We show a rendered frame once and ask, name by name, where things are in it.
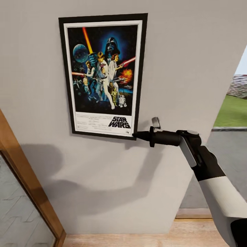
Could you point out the fixed window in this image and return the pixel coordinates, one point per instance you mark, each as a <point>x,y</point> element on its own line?
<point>228,142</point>

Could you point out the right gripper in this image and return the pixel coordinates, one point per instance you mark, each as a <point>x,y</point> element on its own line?
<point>159,137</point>

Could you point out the door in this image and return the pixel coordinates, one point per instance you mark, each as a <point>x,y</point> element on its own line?
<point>27,218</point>

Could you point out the poster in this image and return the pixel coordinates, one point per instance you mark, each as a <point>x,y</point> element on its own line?
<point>103,62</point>

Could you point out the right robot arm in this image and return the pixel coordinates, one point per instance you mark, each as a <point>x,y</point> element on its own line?
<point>228,208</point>

